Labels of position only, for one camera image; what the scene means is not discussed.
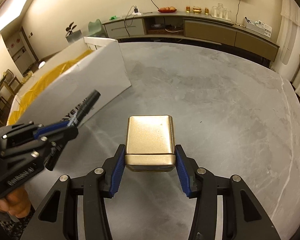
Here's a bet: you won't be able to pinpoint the black marker pen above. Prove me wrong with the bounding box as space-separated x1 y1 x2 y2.
45 90 101 171

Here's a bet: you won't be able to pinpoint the gold square tin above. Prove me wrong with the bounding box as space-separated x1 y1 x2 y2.
125 115 176 172

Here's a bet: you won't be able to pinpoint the person left hand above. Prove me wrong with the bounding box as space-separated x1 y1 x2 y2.
0 186 31 218

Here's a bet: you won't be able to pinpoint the white cardboard box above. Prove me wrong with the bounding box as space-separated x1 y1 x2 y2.
7 37 131 125

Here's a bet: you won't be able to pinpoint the potted plant white pot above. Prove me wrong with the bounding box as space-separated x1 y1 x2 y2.
65 22 82 43

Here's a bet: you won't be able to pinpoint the green child chair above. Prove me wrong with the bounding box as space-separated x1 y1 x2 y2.
88 19 108 38

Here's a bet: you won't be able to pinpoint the cream curtain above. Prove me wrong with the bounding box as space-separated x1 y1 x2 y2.
273 0 300 96

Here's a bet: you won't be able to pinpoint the red fruit bowl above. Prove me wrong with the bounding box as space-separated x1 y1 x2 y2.
158 7 177 13

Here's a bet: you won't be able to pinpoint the white organiser box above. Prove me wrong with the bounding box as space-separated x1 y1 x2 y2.
243 17 272 38

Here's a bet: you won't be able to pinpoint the long grey tv cabinet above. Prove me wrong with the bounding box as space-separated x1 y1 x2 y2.
103 12 279 66

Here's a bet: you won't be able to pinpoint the clear glasses on tray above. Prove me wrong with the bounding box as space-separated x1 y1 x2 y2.
210 3 231 21

